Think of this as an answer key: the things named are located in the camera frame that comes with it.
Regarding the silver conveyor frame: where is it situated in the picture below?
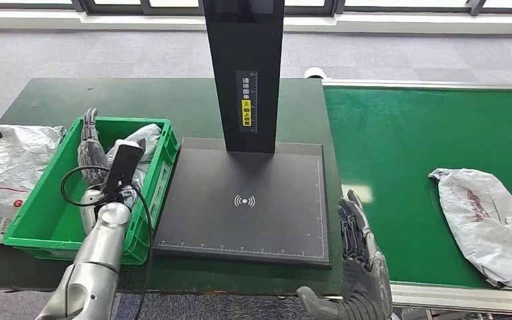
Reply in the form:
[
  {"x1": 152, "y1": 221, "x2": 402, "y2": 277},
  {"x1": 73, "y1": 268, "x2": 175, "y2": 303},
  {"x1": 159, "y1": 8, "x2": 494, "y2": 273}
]
[{"x1": 321, "y1": 79, "x2": 512, "y2": 317}]

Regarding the white conveyor roller end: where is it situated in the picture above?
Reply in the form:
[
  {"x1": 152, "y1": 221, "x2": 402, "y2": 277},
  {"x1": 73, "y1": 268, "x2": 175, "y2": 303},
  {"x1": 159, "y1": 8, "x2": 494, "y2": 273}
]
[{"x1": 303, "y1": 66, "x2": 327, "y2": 81}]

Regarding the black inbound scanning machine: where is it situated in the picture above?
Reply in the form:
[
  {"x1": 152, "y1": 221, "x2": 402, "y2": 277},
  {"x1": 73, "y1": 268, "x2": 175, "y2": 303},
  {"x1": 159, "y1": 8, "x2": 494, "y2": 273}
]
[{"x1": 152, "y1": 0, "x2": 332, "y2": 269}]

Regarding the grey plastic parcel bag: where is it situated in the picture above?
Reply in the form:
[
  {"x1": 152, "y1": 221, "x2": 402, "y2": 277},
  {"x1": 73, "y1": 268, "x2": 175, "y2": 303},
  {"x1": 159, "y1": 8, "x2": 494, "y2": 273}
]
[
  {"x1": 428, "y1": 167, "x2": 512, "y2": 293},
  {"x1": 105, "y1": 123, "x2": 163, "y2": 209}
]

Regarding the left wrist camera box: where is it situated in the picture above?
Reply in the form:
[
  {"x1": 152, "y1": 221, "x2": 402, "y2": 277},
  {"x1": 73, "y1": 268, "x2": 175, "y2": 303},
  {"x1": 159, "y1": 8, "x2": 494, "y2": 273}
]
[{"x1": 101, "y1": 142, "x2": 145, "y2": 202}]

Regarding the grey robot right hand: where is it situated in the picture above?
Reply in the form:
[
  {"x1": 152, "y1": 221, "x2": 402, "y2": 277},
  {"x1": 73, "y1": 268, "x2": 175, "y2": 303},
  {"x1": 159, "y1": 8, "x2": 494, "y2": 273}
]
[{"x1": 296, "y1": 189, "x2": 394, "y2": 320}]

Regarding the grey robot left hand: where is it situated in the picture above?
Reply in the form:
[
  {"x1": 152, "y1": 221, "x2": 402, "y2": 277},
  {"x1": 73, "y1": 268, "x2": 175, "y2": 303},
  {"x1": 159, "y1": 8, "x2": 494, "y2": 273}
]
[{"x1": 77, "y1": 108, "x2": 110, "y2": 189}]

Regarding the green conveyor belt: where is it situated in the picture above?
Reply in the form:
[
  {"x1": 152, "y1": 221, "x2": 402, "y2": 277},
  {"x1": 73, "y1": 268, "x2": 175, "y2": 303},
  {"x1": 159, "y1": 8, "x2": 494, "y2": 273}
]
[{"x1": 323, "y1": 87, "x2": 512, "y2": 290}]

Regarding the green plastic crate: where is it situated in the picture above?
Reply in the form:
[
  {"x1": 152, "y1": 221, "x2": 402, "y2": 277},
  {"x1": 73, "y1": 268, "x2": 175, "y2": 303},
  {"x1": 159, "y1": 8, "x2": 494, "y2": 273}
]
[{"x1": 1, "y1": 116, "x2": 181, "y2": 267}]

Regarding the dark green table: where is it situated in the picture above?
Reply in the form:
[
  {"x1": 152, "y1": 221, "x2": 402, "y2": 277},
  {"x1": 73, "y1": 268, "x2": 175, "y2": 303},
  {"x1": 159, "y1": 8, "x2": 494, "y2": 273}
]
[{"x1": 0, "y1": 78, "x2": 345, "y2": 296}]

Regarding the large white printed sack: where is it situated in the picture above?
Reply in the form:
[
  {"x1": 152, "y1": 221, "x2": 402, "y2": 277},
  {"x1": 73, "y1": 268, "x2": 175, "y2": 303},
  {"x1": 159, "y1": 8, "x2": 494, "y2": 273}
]
[{"x1": 0, "y1": 122, "x2": 67, "y2": 245}]

